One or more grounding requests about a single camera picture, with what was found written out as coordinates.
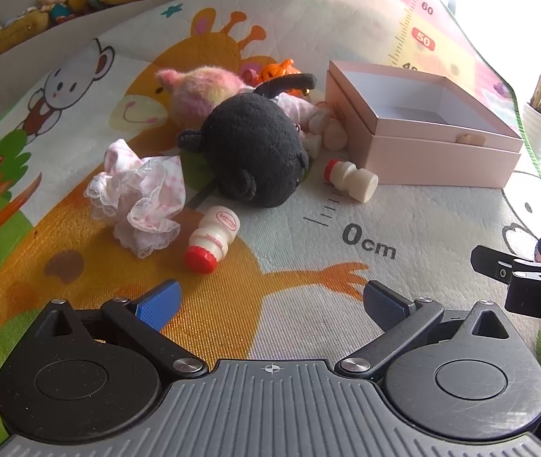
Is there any orange pumpkin toy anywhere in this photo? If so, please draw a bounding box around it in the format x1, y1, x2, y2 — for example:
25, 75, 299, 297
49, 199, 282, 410
257, 58, 311, 98

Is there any pink white lace doll dress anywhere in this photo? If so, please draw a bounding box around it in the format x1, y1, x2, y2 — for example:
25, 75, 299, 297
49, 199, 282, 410
84, 139, 186, 259

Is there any large white red-capped bottle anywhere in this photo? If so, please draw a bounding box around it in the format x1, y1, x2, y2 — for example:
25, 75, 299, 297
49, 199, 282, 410
184, 205, 243, 274
324, 158, 380, 203

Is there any yellow banana plush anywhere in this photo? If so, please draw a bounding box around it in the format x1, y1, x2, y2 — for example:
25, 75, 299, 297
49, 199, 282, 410
0, 10, 49, 62

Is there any pink fluffy plush toy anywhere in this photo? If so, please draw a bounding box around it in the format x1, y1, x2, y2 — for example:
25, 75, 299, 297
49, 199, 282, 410
155, 67, 252, 129

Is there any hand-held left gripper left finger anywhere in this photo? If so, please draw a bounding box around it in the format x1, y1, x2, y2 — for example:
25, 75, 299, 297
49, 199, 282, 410
37, 280, 209, 380

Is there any doll in pink checked dress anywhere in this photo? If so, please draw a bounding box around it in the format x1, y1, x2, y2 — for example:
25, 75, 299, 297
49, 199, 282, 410
275, 90, 328, 158

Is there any black plush cat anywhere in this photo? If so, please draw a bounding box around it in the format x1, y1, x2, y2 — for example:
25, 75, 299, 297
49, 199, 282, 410
177, 74, 319, 209

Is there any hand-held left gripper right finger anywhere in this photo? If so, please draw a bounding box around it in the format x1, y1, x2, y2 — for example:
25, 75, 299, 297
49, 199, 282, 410
334, 280, 514, 380

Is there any cartoon printed play mat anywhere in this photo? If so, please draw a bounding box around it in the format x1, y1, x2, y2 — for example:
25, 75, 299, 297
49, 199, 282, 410
0, 0, 541, 451

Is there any small cartoon doll figure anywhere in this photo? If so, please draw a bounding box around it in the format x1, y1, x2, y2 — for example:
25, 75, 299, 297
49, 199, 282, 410
37, 0, 75, 24

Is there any pink cardboard box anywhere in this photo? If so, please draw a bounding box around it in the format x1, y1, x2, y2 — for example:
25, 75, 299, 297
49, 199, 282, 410
324, 59, 524, 189

